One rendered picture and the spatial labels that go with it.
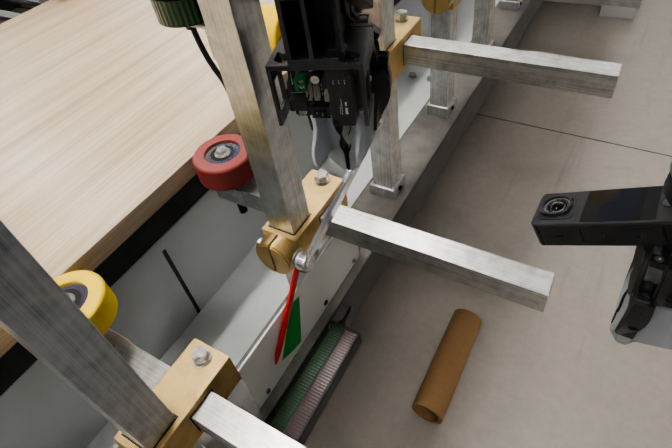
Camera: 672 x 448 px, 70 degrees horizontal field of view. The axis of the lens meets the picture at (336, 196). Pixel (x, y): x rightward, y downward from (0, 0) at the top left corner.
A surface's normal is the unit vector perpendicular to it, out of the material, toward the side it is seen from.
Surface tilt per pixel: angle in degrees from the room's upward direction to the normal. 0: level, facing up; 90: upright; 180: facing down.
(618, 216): 27
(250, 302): 0
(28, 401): 90
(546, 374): 0
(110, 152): 0
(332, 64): 90
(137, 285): 90
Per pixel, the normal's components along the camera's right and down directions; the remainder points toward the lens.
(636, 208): -0.49, -0.77
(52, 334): 0.86, 0.27
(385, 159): -0.50, 0.65
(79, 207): -0.12, -0.71
